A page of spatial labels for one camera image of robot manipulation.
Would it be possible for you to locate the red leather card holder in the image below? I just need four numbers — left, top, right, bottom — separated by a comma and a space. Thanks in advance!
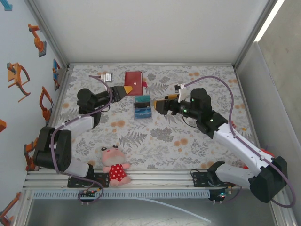
124, 71, 148, 97

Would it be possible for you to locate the blue wave-print credit card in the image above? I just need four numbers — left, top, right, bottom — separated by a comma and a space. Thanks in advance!
134, 107, 152, 118

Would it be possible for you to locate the floral table mat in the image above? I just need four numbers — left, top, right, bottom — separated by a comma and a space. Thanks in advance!
46, 65, 259, 170

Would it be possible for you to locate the blue and orange sticker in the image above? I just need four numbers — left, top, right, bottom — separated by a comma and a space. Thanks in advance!
52, 58, 61, 91

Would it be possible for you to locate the pink plush toy, dotted dress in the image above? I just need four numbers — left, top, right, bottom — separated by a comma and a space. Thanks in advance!
100, 145, 132, 188

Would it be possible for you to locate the red shark plush toy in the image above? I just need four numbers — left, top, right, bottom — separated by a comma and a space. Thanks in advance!
242, 145, 276, 170

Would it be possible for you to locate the orange gripper claw sticker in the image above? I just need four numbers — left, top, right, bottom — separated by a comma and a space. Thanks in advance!
6, 62, 31, 103

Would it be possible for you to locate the thin white tube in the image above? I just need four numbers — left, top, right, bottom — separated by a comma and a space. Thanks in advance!
138, 197, 212, 223

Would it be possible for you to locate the white light strip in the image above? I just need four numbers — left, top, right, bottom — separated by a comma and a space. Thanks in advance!
253, 0, 285, 43

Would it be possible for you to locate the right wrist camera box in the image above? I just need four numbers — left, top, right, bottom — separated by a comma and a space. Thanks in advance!
174, 82, 190, 102

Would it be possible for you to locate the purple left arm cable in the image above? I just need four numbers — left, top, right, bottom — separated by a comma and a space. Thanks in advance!
50, 74, 113, 205

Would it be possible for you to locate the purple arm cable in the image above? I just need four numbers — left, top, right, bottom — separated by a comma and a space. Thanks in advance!
50, 74, 113, 205
184, 75, 296, 208

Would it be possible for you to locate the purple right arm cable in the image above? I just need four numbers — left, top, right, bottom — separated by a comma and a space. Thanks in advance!
184, 75, 296, 208

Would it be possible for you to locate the aluminium frame profile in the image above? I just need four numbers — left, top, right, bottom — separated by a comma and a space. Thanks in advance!
234, 0, 279, 70
24, 0, 70, 69
67, 62, 236, 68
39, 67, 75, 170

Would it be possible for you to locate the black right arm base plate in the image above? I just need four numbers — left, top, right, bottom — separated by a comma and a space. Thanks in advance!
192, 171, 236, 188

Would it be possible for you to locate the wide aluminium frame rail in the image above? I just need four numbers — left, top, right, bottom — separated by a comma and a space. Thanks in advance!
22, 169, 285, 190

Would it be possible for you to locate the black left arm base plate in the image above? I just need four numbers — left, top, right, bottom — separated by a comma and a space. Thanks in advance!
67, 172, 110, 188

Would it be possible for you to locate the white slotted cable duct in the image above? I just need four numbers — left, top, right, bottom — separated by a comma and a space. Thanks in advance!
32, 190, 211, 199

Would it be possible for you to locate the blue wall sticker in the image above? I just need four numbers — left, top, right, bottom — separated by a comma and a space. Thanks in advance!
0, 0, 14, 11

